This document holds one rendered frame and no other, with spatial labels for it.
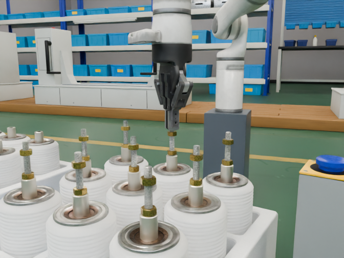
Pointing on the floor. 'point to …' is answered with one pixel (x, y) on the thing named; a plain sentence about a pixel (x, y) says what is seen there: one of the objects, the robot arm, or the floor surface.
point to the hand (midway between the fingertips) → (171, 119)
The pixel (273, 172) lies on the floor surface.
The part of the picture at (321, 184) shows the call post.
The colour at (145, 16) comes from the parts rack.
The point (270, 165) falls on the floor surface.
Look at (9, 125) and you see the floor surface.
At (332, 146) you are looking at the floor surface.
